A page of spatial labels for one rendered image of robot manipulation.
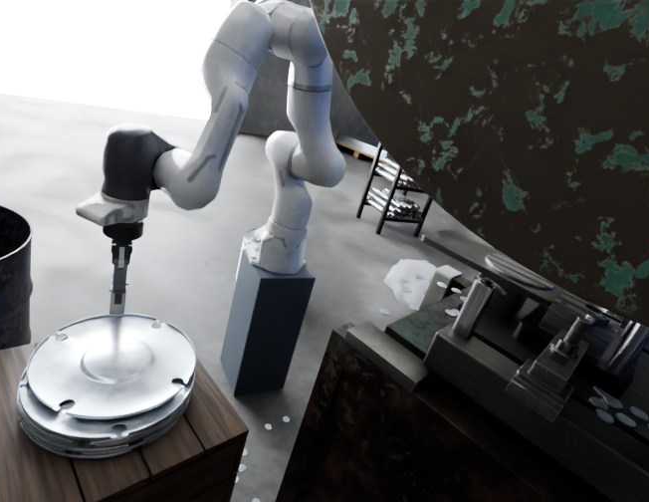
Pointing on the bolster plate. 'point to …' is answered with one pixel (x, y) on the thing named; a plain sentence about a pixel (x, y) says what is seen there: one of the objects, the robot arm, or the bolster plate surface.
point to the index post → (474, 307)
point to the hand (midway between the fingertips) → (117, 300)
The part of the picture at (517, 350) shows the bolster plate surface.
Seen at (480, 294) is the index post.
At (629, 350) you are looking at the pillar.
